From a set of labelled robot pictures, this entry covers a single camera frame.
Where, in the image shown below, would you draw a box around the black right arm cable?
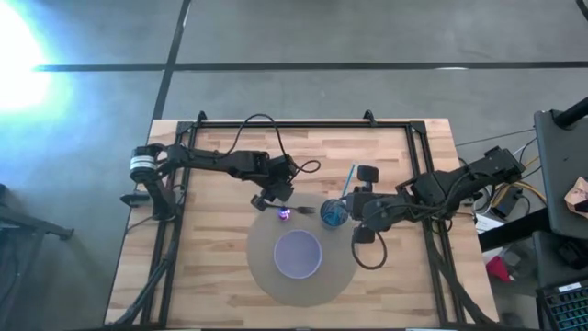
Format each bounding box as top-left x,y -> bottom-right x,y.
351,227 -> 389,271

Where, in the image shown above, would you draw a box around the blue drinking straw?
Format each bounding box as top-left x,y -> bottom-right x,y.
340,161 -> 358,200

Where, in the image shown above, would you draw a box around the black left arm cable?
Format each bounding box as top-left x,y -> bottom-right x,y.
232,113 -> 322,176

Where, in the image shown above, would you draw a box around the black crate with blue cells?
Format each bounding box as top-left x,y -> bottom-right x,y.
536,279 -> 588,331

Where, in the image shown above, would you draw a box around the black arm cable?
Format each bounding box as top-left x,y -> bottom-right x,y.
232,113 -> 322,176
351,227 -> 389,271

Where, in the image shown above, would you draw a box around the red object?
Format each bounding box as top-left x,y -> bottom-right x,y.
485,255 -> 512,282

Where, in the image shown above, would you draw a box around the black floor stand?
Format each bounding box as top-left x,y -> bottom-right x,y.
0,183 -> 74,331

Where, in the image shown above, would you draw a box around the black fork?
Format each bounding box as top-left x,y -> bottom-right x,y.
266,203 -> 317,216

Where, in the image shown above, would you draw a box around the grey cart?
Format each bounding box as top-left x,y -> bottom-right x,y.
532,108 -> 588,240

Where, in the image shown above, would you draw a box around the black table frame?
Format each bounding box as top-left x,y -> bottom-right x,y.
104,108 -> 500,328

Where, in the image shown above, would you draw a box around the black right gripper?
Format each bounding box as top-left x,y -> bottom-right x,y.
340,165 -> 408,245

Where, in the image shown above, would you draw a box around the brown paper bag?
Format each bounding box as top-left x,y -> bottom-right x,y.
563,177 -> 588,213

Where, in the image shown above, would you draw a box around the black table edge bracket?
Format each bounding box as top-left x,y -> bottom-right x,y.
119,191 -> 153,208

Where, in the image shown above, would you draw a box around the black power box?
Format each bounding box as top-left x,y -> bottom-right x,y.
489,186 -> 524,218

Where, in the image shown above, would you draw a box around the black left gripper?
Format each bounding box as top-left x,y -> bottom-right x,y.
250,154 -> 300,213

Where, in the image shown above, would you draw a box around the blue translucent plastic cup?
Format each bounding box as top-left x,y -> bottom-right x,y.
320,198 -> 350,230

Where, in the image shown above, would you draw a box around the black pole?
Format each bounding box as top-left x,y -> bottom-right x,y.
553,96 -> 588,130

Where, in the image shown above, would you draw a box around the pale lavender bowl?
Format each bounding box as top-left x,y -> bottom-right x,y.
272,228 -> 323,280

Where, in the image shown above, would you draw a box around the yellow and white cables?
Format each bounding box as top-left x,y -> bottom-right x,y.
486,137 -> 548,209

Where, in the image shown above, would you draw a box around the black bag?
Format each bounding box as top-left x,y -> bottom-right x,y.
558,238 -> 588,271

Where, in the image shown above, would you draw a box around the round grey placemat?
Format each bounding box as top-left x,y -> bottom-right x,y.
246,192 -> 357,308

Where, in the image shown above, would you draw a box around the white paper sheet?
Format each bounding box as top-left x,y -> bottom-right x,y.
475,213 -> 505,234

